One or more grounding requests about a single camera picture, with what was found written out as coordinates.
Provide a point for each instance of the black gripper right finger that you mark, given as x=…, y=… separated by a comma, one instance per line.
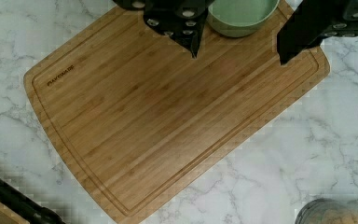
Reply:
x=305, y=27

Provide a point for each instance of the bamboo cutting board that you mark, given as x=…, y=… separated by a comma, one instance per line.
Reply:
x=136, y=118

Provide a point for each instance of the green ceramic bowl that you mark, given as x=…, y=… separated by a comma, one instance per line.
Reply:
x=239, y=18

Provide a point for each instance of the black drawer handle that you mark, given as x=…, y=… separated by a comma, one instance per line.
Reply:
x=25, y=207

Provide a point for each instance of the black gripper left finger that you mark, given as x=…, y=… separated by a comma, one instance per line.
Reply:
x=186, y=32

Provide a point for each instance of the glass jar with brown contents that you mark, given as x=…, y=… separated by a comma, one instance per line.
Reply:
x=328, y=211

